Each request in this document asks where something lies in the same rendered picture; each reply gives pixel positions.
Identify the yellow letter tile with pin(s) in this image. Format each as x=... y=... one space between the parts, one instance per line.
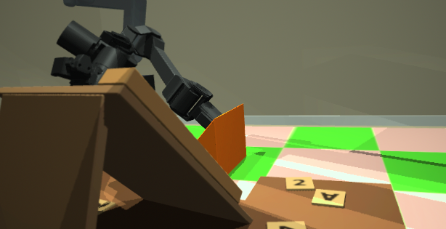
x=286 y=225
x=329 y=198
x=299 y=183

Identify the tan tile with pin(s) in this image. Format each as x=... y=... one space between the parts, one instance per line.
x=104 y=205

